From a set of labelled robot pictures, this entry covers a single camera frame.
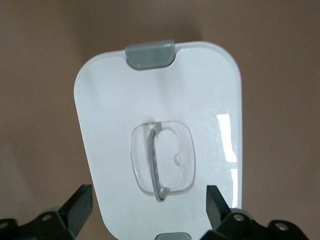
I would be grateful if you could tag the white box lid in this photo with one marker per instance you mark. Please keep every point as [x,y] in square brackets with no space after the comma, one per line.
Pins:
[112,100]

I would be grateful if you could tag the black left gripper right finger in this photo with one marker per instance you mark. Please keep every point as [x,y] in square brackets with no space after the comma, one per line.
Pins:
[225,220]

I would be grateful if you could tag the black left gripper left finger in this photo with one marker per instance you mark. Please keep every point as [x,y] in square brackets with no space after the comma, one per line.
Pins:
[62,222]

